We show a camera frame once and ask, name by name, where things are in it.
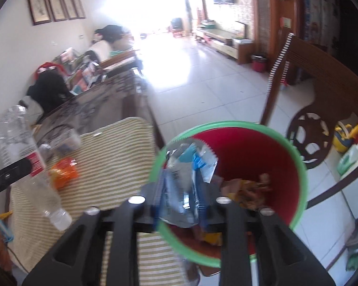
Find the small wooden chair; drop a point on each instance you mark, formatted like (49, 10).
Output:
(177, 26)

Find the blue plastic object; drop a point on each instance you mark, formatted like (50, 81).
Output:
(0, 226)

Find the red bin with green rim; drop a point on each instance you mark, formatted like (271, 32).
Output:
(271, 161)

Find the black and white cloth pile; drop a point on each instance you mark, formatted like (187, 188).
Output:
(110, 38)

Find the green striped table mat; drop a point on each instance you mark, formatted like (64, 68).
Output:
(113, 166)

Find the orange snack bag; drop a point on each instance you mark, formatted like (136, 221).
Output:
(64, 172)

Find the small red waste bin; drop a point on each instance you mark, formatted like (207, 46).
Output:
(259, 63)

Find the green and white bottle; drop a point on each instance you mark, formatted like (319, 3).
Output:
(349, 161)

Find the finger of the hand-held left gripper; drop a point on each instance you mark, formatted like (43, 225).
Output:
(9, 174)

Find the framed wall picture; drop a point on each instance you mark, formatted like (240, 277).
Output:
(56, 3)
(78, 4)
(38, 3)
(69, 3)

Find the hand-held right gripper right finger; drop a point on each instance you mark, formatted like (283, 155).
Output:
(203, 214)

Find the rack of magazines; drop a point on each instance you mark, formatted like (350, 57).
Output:
(83, 71)

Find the red and white cloth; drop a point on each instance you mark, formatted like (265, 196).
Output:
(49, 67)

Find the black clothing pile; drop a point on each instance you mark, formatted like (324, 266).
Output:
(49, 91)

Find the clear plastic cup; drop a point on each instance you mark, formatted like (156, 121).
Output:
(61, 143)

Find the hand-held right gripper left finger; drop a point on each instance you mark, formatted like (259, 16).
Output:
(158, 205)

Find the yellow toy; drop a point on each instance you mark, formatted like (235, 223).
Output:
(346, 138)

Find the silver and blue packet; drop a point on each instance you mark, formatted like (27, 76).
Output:
(182, 184)

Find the brown wooden chair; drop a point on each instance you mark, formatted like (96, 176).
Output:
(325, 77)

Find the low television cabinet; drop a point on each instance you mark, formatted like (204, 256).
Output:
(223, 43)

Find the white spiral wrap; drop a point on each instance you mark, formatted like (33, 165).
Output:
(279, 62)

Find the clear plastic bottle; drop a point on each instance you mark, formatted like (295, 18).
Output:
(21, 143)

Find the wooden sofa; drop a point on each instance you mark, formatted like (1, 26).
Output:
(119, 61)

